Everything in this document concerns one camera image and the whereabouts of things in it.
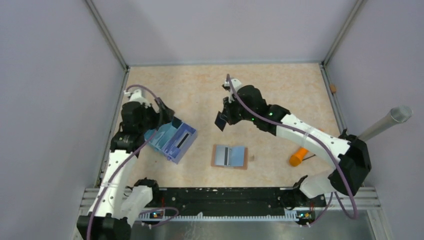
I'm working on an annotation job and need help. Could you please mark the small tan block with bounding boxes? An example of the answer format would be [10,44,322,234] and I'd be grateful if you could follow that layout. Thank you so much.
[329,84,337,94]

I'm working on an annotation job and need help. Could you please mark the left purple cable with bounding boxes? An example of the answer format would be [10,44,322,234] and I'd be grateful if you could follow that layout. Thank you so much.
[86,84,180,240]

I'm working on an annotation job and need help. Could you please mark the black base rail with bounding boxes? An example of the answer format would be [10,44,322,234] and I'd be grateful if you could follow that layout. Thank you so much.
[147,187,327,217]

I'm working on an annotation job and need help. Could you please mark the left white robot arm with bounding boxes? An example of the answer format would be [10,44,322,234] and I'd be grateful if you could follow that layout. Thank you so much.
[76,90,175,240]

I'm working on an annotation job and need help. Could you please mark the purple cable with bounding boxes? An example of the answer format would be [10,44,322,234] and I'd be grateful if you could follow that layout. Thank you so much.
[225,73,359,228]
[86,84,180,240]

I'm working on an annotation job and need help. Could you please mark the light blue card box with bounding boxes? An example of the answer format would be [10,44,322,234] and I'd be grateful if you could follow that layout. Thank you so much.
[148,118,183,155]

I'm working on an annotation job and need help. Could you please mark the purple blue card box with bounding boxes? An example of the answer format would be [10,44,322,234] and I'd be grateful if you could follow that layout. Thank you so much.
[161,122,198,164]

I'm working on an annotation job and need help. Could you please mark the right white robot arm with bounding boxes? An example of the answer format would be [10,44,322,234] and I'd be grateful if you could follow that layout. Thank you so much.
[217,76,372,206]

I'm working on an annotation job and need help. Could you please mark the black credit card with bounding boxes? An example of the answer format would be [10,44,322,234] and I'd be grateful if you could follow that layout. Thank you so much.
[214,111,227,132]

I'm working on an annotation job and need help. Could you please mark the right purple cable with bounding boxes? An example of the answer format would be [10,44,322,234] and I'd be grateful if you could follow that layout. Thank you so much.
[225,73,359,228]

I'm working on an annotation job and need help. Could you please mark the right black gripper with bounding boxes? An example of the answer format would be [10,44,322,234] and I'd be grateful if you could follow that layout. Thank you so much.
[220,94,256,126]

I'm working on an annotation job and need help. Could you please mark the orange carrot toy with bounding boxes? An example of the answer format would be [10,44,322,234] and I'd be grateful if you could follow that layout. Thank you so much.
[288,147,309,167]

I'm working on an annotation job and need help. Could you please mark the silver microphone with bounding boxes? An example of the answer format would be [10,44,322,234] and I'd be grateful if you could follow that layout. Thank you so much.
[357,105,414,142]

